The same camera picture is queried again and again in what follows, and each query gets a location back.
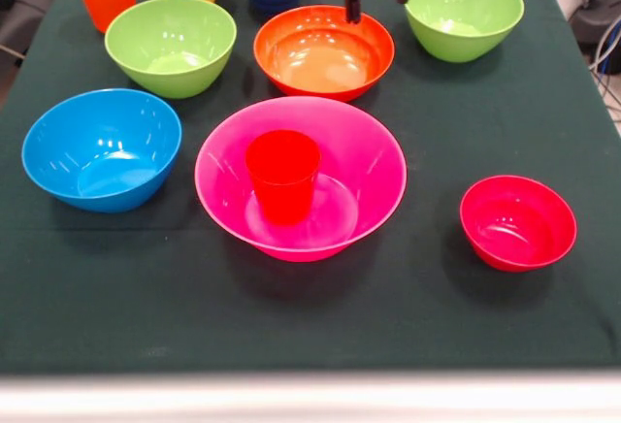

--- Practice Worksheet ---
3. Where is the tangle of cables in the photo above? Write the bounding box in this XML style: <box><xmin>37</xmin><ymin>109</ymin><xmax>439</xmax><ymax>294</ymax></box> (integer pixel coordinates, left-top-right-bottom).
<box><xmin>589</xmin><ymin>19</ymin><xmax>621</xmax><ymax>126</ymax></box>

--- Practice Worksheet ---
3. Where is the light blue bowl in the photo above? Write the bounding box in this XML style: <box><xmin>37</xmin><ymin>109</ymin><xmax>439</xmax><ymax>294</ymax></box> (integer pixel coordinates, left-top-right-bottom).
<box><xmin>20</xmin><ymin>87</ymin><xmax>183</xmax><ymax>214</ymax></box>

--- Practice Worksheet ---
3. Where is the large pink bowl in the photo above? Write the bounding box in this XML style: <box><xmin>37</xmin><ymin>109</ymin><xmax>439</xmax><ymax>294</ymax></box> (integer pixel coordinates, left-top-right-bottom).
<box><xmin>194</xmin><ymin>96</ymin><xmax>409</xmax><ymax>264</ymax></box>

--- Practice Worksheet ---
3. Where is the orange bowl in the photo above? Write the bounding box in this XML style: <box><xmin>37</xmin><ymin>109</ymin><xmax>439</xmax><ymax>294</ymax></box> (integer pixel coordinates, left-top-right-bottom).
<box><xmin>253</xmin><ymin>4</ymin><xmax>396</xmax><ymax>103</ymax></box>

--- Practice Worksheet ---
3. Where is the green bowl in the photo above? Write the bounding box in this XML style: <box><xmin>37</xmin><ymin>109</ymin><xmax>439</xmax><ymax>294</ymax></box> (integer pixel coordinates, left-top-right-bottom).
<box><xmin>104</xmin><ymin>0</ymin><xmax>238</xmax><ymax>100</ymax></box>
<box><xmin>402</xmin><ymin>0</ymin><xmax>526</xmax><ymax>64</ymax></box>

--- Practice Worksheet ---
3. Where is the small crimson bowl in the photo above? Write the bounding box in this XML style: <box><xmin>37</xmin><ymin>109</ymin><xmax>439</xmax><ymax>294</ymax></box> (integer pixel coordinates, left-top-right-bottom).
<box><xmin>459</xmin><ymin>175</ymin><xmax>578</xmax><ymax>274</ymax></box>

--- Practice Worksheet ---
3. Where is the dark green tablecloth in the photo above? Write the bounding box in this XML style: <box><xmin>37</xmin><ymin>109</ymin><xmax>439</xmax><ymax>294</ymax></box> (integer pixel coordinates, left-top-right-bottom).
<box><xmin>0</xmin><ymin>0</ymin><xmax>621</xmax><ymax>375</ymax></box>

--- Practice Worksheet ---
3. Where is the red cup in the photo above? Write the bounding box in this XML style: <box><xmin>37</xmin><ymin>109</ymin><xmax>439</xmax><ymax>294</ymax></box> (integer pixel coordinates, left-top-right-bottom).
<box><xmin>245</xmin><ymin>129</ymin><xmax>323</xmax><ymax>227</ymax></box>

